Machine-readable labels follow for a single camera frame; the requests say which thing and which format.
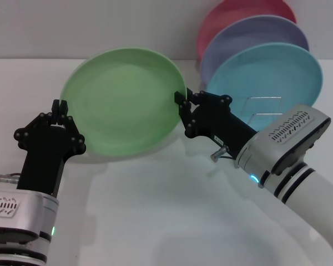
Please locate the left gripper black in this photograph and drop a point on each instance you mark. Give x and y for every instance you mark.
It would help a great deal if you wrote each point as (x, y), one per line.
(44, 163)

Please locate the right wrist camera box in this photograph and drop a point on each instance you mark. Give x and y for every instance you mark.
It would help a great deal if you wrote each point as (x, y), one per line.
(288, 133)

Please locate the red round plate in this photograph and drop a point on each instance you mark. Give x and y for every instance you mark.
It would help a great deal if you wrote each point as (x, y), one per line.
(219, 16)

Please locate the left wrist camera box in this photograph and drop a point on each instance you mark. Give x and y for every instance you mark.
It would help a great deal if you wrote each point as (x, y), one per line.
(11, 213)

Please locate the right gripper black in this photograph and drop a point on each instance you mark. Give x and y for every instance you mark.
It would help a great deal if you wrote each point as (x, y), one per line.
(222, 124)

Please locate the light blue round plate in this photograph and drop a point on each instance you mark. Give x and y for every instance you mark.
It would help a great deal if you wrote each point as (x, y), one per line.
(266, 74)

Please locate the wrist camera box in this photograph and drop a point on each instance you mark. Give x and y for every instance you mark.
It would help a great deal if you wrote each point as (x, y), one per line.
(11, 213)
(288, 133)

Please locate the purple round plate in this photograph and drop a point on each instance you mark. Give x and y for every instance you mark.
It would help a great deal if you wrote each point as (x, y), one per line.
(238, 38)

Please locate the green round plate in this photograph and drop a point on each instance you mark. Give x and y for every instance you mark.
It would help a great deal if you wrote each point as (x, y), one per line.
(125, 102)

